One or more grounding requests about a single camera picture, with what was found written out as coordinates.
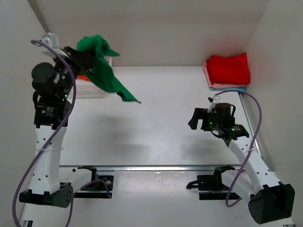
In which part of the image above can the orange t shirt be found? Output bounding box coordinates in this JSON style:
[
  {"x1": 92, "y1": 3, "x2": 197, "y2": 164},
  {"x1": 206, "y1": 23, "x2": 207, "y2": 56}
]
[{"x1": 77, "y1": 75, "x2": 90, "y2": 82}]

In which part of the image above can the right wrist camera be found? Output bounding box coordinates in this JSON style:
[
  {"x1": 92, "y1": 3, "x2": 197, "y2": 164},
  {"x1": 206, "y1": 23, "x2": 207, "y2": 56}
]
[{"x1": 208, "y1": 96, "x2": 222, "y2": 113}]

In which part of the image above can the green t shirt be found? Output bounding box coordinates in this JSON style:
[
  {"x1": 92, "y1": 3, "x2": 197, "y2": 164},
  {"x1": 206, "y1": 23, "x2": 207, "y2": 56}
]
[{"x1": 76, "y1": 35, "x2": 140, "y2": 103}]

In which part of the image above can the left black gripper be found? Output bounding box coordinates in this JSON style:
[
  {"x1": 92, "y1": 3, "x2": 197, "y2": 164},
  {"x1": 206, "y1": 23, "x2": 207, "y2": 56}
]
[{"x1": 57, "y1": 38, "x2": 100, "y2": 88}]

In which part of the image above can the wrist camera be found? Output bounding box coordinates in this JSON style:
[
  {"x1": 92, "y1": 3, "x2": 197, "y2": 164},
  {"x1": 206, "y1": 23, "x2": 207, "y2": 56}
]
[
  {"x1": 41, "y1": 33, "x2": 60, "y2": 58},
  {"x1": 208, "y1": 96, "x2": 222, "y2": 113}
]

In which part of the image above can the white plastic basket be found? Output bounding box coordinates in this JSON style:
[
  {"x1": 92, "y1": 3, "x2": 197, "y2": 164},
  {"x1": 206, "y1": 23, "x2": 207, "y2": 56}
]
[{"x1": 76, "y1": 76, "x2": 109, "y2": 99}]

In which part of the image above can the red folded t shirt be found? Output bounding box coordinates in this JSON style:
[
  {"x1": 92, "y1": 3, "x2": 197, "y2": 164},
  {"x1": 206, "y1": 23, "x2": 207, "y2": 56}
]
[{"x1": 205, "y1": 52, "x2": 250, "y2": 87}]

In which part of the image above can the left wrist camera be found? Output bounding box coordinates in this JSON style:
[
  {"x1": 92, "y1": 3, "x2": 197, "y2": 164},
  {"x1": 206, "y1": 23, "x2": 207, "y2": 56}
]
[{"x1": 41, "y1": 33, "x2": 60, "y2": 58}]

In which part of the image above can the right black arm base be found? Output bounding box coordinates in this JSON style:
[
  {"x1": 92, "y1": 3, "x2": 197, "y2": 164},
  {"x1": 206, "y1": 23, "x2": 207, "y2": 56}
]
[{"x1": 186, "y1": 165, "x2": 235, "y2": 201}]

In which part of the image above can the pink folded t shirt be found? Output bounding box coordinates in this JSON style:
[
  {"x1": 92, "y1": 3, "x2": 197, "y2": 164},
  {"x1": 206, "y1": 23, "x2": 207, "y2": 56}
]
[{"x1": 203, "y1": 62, "x2": 243, "y2": 89}]

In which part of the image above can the light blue folded t shirt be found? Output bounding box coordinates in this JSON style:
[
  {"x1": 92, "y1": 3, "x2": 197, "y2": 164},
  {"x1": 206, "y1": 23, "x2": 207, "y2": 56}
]
[{"x1": 209, "y1": 87, "x2": 246, "y2": 92}]

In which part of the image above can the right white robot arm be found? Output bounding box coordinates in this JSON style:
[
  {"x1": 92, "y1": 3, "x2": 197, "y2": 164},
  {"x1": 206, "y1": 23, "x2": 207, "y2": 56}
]
[{"x1": 187, "y1": 103, "x2": 295, "y2": 224}]

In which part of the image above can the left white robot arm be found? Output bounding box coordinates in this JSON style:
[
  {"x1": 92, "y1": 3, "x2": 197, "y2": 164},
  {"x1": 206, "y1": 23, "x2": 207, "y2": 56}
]
[{"x1": 18, "y1": 46, "x2": 95, "y2": 208}]

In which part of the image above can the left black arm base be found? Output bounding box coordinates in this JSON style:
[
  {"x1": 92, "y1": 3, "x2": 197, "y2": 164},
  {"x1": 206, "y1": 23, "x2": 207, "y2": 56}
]
[{"x1": 71, "y1": 166, "x2": 114, "y2": 199}]

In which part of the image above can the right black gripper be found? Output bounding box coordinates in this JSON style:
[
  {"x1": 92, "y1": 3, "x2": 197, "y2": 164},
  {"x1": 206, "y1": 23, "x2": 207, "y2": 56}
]
[{"x1": 188, "y1": 108, "x2": 222, "y2": 131}]

